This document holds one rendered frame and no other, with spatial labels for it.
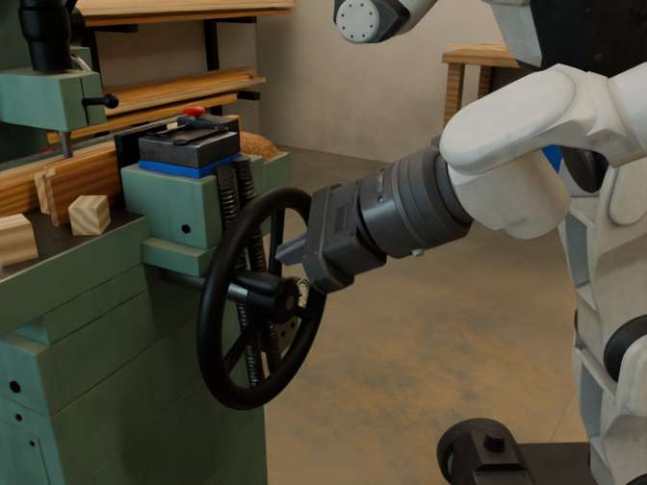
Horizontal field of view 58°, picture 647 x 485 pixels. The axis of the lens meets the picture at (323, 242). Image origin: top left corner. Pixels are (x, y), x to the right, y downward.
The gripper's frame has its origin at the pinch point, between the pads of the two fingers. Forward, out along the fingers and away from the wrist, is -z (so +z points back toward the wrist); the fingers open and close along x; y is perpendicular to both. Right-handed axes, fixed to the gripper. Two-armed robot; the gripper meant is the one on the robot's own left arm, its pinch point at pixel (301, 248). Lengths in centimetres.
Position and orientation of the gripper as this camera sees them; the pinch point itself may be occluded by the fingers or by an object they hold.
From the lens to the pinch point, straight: 63.1
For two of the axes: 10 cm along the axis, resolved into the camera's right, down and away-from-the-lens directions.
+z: 7.6, -3.0, -5.7
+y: -6.4, -5.0, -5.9
